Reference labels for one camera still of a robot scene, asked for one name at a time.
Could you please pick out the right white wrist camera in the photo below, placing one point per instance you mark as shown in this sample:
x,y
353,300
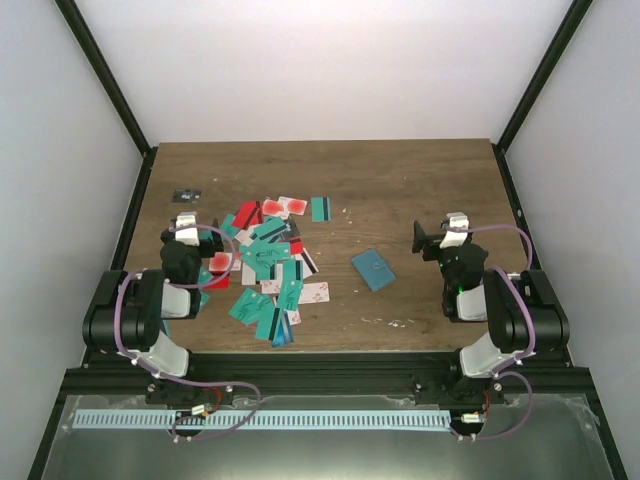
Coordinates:
x,y
455,226

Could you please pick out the teal vertical card centre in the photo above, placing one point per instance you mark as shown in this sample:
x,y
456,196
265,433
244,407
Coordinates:
x,y
291,285

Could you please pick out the teal card far left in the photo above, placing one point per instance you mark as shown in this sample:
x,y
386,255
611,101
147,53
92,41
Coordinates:
x,y
228,228

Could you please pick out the teal card with stripe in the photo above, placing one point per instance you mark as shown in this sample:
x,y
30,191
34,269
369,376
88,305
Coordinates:
x,y
321,209

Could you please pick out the red card lower left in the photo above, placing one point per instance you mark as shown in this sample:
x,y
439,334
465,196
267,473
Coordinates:
x,y
218,281

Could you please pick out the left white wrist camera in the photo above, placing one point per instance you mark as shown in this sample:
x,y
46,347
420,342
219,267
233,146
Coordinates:
x,y
186,231

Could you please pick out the teal vip card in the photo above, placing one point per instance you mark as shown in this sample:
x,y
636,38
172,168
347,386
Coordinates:
x,y
247,309
263,255

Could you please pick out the teal VIP card centre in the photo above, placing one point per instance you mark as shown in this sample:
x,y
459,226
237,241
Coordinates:
x,y
263,255

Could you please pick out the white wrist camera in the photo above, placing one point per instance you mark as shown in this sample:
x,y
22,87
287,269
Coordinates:
x,y
455,226
186,231

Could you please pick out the small black card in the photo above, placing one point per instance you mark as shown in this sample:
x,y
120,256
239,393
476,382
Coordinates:
x,y
186,195

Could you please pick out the teal striped card front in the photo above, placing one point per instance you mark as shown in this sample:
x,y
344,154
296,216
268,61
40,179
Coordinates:
x,y
268,323

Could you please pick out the red card black stripe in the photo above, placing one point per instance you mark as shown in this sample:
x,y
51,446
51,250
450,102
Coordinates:
x,y
250,214

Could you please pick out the teal VIP card front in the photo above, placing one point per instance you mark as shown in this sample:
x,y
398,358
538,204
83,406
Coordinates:
x,y
247,309

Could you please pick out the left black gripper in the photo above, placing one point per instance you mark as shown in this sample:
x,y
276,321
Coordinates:
x,y
217,247

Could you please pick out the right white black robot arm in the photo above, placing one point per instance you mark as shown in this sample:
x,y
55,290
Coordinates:
x,y
522,311

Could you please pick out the light blue slotted rail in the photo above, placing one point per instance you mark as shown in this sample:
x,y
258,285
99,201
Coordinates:
x,y
408,420

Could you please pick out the white card red blob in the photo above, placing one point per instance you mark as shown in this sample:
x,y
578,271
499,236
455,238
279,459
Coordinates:
x,y
222,261

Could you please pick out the blue card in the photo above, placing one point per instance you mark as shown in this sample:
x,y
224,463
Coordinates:
x,y
284,333

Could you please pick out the blue leather card holder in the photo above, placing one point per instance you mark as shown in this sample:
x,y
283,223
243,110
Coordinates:
x,y
374,269

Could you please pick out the white card red pattern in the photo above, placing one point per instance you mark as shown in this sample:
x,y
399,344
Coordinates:
x,y
317,292

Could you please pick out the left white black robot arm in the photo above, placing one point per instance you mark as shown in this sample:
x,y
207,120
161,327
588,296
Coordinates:
x,y
127,313

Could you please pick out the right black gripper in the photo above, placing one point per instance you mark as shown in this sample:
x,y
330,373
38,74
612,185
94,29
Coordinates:
x,y
421,239

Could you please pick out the white card red circles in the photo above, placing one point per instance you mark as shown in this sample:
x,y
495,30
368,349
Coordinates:
x,y
283,207

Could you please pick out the black aluminium frame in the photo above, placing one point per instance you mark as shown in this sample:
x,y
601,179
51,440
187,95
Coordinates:
x,y
336,373

